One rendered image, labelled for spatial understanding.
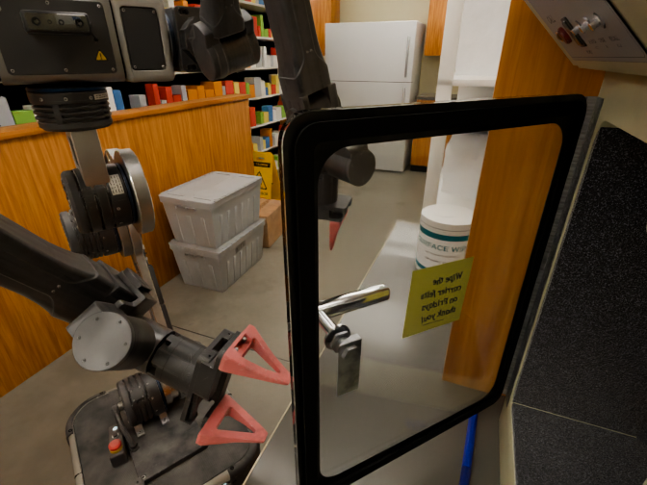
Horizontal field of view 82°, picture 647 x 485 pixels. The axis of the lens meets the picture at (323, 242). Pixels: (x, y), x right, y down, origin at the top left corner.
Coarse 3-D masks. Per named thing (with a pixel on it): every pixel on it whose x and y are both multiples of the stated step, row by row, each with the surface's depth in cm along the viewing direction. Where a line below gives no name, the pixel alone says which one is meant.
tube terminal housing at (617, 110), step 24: (600, 96) 34; (624, 96) 28; (600, 120) 33; (624, 120) 28; (576, 192) 36; (552, 264) 41; (504, 408) 52; (504, 432) 50; (504, 456) 47; (504, 480) 45
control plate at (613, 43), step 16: (528, 0) 31; (544, 0) 26; (560, 0) 22; (576, 0) 20; (592, 0) 18; (608, 0) 16; (544, 16) 30; (560, 16) 25; (576, 16) 22; (592, 16) 19; (608, 16) 17; (592, 32) 21; (608, 32) 19; (624, 32) 17; (576, 48) 28; (592, 48) 24; (608, 48) 21; (624, 48) 18; (640, 48) 16
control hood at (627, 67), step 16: (624, 0) 15; (640, 0) 14; (624, 16) 16; (640, 16) 14; (640, 32) 16; (560, 48) 34; (576, 64) 33; (592, 64) 28; (608, 64) 23; (624, 64) 21; (640, 64) 18
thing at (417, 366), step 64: (512, 128) 31; (320, 192) 25; (384, 192) 28; (448, 192) 31; (512, 192) 35; (320, 256) 27; (384, 256) 30; (448, 256) 34; (512, 256) 39; (320, 320) 30; (384, 320) 34; (448, 320) 38; (320, 384) 33; (384, 384) 38; (448, 384) 44; (320, 448) 37; (384, 448) 43
